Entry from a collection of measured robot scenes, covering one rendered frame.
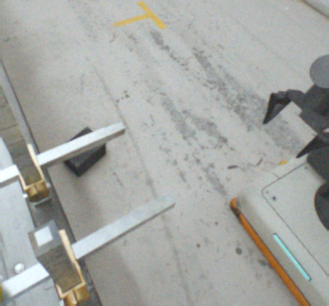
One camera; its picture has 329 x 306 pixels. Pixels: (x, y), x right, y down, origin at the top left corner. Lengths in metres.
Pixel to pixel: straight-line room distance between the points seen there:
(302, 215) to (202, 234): 0.45
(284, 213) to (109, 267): 0.78
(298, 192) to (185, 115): 0.77
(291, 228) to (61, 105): 1.38
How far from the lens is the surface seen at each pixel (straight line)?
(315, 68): 0.61
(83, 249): 0.73
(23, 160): 0.72
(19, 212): 1.03
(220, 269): 1.64
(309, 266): 1.48
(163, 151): 1.80
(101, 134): 0.87
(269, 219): 1.48
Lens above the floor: 1.55
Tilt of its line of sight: 50 degrees down
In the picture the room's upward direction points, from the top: 6 degrees clockwise
